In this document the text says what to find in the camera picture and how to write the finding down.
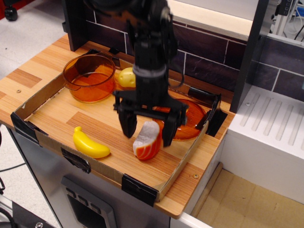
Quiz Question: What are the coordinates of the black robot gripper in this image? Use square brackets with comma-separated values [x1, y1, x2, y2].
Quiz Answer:
[113, 66, 188, 147]

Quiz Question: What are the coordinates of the salmon sushi toy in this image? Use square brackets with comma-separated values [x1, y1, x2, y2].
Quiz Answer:
[133, 121, 162, 160]

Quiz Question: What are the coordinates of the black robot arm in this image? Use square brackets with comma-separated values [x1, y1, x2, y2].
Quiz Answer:
[85, 0, 188, 147]

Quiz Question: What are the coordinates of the orange transparent pot lid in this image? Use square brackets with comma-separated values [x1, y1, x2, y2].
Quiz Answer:
[153, 98, 208, 141]

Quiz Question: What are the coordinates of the orange transparent plastic pot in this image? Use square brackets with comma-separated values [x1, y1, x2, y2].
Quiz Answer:
[62, 53, 116, 103]

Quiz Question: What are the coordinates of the cardboard fence with black tape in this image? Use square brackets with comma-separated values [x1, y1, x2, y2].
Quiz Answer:
[6, 50, 234, 215]

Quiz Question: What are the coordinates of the yellow toy potato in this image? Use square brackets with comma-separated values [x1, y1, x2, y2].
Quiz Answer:
[117, 67, 136, 88]

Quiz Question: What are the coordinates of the yellow toy banana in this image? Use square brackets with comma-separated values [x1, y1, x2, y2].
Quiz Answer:
[73, 126, 110, 159]

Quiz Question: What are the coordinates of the grey toy oven front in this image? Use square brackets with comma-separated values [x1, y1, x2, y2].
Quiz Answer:
[61, 177, 117, 228]

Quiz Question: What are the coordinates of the white toy sink drainboard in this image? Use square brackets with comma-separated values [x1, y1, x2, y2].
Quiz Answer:
[220, 86, 304, 203]

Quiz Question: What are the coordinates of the dark grey right post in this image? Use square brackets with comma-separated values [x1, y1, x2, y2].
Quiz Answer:
[230, 0, 269, 113]

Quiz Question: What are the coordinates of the dark grey vertical post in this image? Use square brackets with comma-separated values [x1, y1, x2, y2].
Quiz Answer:
[62, 0, 90, 51]

